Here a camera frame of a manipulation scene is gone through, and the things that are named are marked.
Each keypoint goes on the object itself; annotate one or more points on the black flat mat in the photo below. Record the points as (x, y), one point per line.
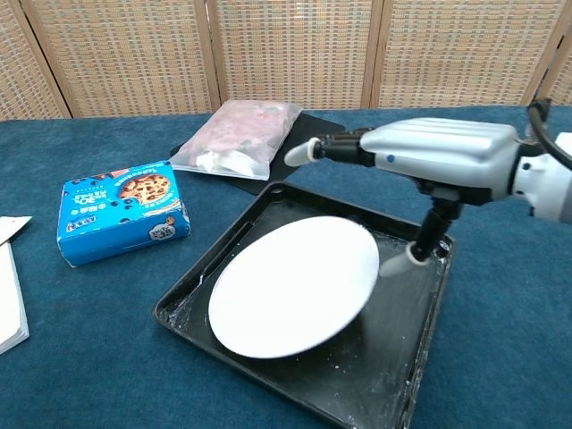
(313, 129)

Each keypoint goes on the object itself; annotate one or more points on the blue cookie box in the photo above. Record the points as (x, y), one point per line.
(120, 214)

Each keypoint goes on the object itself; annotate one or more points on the frosted zip bag with contents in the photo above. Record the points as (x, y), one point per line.
(241, 138)

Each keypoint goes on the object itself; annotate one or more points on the blue table cloth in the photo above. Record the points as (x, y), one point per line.
(89, 348)

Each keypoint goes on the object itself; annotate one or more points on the black square plastic tray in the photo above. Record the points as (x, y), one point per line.
(384, 348)

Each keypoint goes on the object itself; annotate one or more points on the woven rattan folding screen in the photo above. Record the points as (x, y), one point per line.
(286, 49)

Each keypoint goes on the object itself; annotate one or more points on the white paper notebook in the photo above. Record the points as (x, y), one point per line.
(9, 290)

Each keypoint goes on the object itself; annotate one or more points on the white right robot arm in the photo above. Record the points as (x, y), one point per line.
(543, 187)

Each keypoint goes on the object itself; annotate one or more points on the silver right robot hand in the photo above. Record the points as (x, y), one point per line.
(447, 152)

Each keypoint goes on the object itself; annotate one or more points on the white round plate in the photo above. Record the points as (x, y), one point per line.
(290, 286)

